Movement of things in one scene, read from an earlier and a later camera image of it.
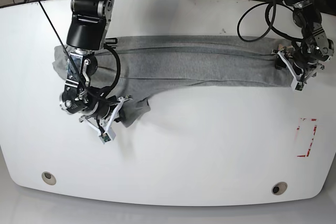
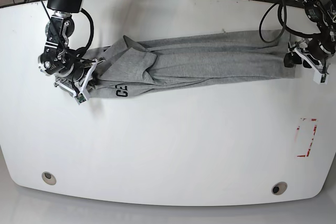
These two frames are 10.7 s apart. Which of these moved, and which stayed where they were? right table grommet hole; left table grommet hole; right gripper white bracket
Moved: right gripper white bracket
Stayed: left table grommet hole; right table grommet hole
